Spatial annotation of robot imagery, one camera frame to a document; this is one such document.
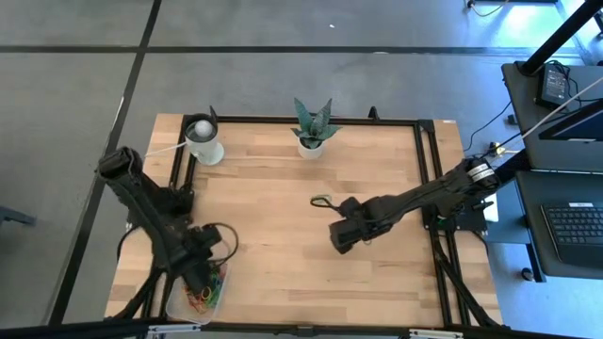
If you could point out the black rig beam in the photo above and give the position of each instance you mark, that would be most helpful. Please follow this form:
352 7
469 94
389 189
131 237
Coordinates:
56 330

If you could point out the black keyboard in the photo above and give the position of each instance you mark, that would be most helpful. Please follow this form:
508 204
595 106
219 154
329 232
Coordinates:
575 230

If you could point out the white ball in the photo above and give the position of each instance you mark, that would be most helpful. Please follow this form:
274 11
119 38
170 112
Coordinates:
203 128

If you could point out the black power adapter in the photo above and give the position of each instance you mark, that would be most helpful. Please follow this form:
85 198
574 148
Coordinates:
553 87

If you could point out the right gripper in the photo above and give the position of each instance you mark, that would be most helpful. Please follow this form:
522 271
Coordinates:
363 221

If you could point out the small black plug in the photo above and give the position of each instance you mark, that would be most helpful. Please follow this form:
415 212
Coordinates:
512 119

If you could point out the snake plant in white pot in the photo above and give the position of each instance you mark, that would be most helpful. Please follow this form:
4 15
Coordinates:
311 150

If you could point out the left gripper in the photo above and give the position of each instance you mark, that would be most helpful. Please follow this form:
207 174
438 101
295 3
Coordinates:
200 249

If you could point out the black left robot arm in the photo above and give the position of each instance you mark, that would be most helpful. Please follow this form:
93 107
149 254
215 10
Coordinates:
151 212

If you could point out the black caster wheel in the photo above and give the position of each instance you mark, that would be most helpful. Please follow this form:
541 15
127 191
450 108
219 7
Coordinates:
526 274

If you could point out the thin white rod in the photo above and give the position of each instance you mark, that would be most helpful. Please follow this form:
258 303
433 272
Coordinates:
560 108

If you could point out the silver metal bracket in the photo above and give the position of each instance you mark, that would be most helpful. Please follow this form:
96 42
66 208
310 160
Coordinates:
435 334
174 328

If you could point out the black aluminium table frame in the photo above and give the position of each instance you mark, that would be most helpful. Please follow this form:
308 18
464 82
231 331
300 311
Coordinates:
264 120

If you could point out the clear plastic bin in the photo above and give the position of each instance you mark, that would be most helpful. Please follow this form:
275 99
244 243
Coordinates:
179 306

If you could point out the rubber bands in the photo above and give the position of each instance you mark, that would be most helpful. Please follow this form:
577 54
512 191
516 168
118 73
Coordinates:
193 302

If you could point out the black diagonal pole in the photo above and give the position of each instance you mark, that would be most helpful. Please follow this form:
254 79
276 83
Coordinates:
560 35

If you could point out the open laptop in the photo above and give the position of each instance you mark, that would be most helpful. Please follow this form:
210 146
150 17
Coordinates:
565 155

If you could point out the grey metal leg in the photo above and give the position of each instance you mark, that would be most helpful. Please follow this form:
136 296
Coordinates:
14 215

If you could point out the small black table camera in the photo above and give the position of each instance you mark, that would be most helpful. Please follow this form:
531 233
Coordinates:
305 331

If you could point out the black side desk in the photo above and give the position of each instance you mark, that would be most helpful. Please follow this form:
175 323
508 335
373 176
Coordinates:
532 207

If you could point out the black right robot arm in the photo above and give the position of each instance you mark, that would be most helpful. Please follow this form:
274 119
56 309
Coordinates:
433 188

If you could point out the white cylindrical container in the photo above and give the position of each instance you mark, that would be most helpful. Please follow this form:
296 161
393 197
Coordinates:
207 150

